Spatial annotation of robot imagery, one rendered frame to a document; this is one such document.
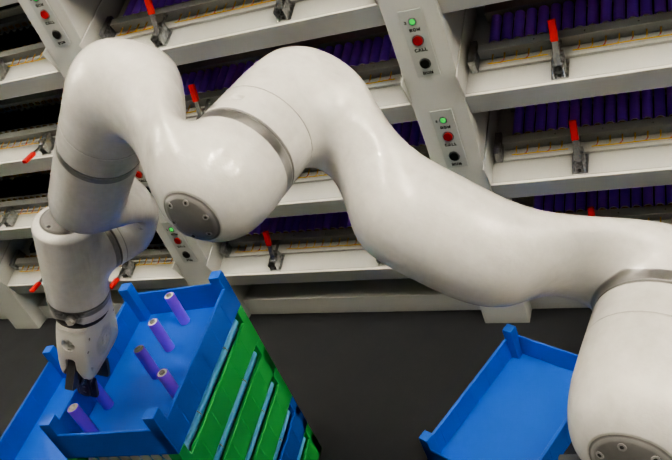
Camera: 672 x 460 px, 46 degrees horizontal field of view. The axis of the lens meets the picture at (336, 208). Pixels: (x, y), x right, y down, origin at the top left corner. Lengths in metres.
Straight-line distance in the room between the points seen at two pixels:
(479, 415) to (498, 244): 0.93
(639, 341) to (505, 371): 0.98
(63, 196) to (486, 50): 0.78
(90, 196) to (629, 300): 0.55
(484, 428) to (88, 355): 0.74
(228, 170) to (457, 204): 0.19
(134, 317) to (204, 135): 0.82
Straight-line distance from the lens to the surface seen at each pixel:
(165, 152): 0.65
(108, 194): 0.88
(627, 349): 0.64
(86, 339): 1.15
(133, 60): 0.74
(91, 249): 1.05
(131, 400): 1.31
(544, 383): 1.58
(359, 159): 0.68
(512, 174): 1.47
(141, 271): 2.03
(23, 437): 1.66
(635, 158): 1.44
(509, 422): 1.53
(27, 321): 2.44
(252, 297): 1.96
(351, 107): 0.70
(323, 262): 1.74
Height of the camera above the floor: 1.19
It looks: 32 degrees down
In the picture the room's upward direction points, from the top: 23 degrees counter-clockwise
